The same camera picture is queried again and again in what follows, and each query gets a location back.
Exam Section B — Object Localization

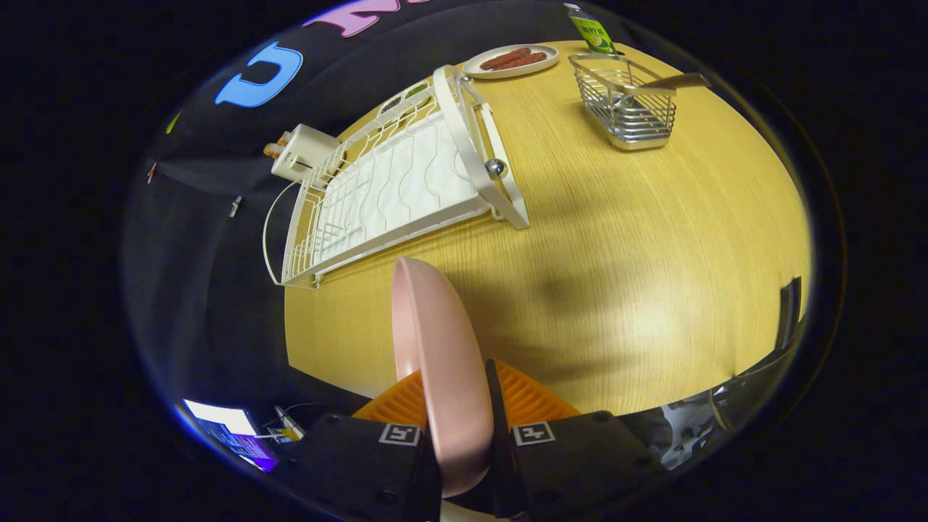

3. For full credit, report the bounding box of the dark metal spoon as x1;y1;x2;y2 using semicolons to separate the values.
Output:
623;72;713;95

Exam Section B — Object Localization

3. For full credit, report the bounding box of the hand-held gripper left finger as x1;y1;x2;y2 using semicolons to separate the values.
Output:
272;370;443;522

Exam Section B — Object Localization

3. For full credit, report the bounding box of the black backdrop cloth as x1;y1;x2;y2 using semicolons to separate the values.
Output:
122;0;653;407

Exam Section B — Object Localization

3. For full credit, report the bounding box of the computer monitor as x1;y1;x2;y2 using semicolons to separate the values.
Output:
181;399;280;473

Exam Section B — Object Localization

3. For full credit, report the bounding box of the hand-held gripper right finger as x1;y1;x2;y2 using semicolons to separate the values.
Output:
484;359;664;520

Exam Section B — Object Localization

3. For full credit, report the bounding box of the white oval plate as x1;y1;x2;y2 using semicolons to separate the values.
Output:
462;43;560;80

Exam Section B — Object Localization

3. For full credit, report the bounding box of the pink plate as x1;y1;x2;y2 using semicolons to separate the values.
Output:
391;256;495;498

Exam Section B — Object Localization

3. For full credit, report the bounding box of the white wire dish rack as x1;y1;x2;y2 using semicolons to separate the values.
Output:
262;64;531;291

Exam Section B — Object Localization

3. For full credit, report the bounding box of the white divided bean dish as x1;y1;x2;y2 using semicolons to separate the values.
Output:
377;81;432;117

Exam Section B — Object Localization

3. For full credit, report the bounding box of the red meat piece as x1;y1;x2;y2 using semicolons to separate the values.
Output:
480;47;534;71
497;52;548;71

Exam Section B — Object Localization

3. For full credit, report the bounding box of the metal wire basket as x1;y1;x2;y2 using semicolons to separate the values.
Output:
568;53;679;152

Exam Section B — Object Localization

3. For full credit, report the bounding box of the white toaster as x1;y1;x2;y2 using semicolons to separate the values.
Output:
270;123;341;183

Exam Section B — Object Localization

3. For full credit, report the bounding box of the green drink bottle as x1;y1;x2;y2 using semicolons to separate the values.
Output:
564;2;618;57

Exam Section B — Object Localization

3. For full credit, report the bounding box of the white device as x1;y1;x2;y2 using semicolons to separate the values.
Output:
274;405;307;443

